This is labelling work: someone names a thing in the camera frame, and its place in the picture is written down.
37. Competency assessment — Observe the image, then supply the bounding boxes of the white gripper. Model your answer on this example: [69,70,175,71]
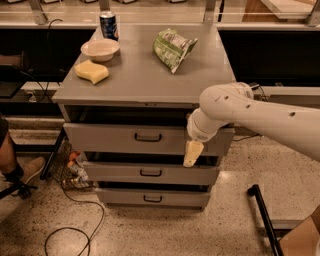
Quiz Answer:
[183,108,226,167]

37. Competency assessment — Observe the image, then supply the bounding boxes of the grey top drawer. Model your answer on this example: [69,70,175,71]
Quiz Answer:
[63,122,236,158]

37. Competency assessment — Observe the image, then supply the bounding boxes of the grey drawer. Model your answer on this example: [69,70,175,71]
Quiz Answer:
[96,188,211,208]
[84,161,219,185]
[63,122,236,158]

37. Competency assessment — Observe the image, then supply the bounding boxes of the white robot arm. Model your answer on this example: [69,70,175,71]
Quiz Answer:
[183,82,320,167]

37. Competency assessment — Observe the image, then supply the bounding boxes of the grey bottom drawer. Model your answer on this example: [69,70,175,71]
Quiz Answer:
[96,188,211,208]

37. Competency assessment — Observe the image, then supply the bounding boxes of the grey drawer cabinet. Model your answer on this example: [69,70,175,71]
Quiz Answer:
[52,23,246,212]

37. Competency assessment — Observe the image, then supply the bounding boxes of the grey middle drawer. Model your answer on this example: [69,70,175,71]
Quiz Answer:
[84,161,219,185]

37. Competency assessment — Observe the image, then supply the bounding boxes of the green chip bag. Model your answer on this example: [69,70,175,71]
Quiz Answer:
[153,28,198,74]

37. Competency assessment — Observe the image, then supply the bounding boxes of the yellow sponge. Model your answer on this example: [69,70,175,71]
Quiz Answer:
[74,60,109,84]

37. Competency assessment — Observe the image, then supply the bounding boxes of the white bowl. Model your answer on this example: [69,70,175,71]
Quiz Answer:
[81,39,120,62]

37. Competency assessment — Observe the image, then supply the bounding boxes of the cardboard box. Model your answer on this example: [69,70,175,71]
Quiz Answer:
[280,205,320,256]

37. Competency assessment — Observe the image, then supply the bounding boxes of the blue soda can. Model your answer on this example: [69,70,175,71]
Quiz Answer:
[99,11,119,41]

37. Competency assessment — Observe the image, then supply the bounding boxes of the tan shoe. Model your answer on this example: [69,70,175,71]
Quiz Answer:
[21,157,45,184]

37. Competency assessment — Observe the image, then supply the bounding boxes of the black chair base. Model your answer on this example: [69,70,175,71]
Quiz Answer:
[0,182,37,200]

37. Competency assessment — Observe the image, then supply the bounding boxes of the person's leg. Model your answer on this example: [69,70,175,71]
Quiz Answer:
[0,118,24,182]

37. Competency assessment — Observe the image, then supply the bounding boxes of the black metal frame leg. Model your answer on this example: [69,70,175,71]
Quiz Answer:
[247,184,284,256]

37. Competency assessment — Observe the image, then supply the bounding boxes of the wire basket with items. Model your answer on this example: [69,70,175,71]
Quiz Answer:
[50,141,95,190]

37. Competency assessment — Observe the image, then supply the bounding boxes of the black floor cable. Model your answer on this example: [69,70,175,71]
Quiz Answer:
[44,181,106,256]

